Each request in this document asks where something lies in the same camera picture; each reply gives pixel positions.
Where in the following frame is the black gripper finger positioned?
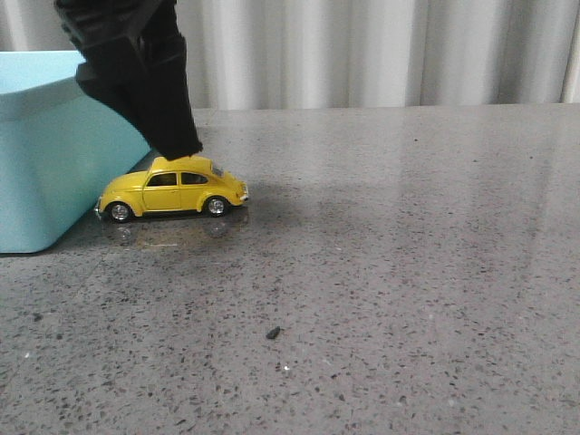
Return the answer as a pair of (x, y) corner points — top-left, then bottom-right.
(53, 1), (157, 145)
(129, 1), (202, 160)

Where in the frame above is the yellow toy beetle car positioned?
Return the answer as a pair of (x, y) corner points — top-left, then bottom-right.
(95, 156), (249, 223)

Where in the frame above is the light blue storage box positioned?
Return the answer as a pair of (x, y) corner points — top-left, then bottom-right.
(1, 51), (150, 254)

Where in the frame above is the grey pleated curtain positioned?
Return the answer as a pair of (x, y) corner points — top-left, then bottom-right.
(0, 0), (580, 111)

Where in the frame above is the small black debris piece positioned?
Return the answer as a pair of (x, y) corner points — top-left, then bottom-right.
(266, 326), (281, 340)

